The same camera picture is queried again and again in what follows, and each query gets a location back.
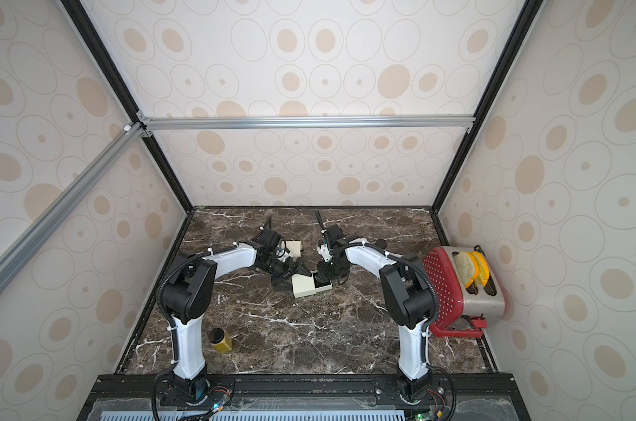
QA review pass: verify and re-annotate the cream drawer jewelry box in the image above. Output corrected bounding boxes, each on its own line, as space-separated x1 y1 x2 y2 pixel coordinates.
286 240 302 258

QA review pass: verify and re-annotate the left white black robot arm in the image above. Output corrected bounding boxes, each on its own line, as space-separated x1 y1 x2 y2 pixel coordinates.
156 218 313 403

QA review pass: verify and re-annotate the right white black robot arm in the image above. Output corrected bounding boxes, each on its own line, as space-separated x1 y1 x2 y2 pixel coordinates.
316 212 440 403

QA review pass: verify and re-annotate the yellow jar black lid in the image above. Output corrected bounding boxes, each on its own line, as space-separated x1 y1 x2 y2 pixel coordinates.
208 327 233 354

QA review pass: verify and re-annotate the red perforated rack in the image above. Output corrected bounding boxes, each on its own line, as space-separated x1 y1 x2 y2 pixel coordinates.
422 247 486 340

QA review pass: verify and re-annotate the pale bread slice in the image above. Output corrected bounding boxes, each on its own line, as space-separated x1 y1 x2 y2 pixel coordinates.
453 252 479 289

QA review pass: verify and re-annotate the yellow bread slice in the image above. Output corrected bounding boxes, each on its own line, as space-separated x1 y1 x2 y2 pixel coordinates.
471 251 491 287

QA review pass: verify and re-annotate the silver toaster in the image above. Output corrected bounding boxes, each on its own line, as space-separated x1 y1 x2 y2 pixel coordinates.
442 246 506 320

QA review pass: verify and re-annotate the left diagonal aluminium bar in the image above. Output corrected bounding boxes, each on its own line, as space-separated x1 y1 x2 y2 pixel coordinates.
0 122 143 294

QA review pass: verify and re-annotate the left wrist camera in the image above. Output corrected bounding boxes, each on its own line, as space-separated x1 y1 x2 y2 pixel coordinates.
275 247 292 261

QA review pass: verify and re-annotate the horizontal aluminium frame bar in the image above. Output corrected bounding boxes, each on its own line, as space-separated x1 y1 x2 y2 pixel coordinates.
143 114 475 131

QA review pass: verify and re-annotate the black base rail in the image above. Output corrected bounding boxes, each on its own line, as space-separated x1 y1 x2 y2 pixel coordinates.
78 373 530 420

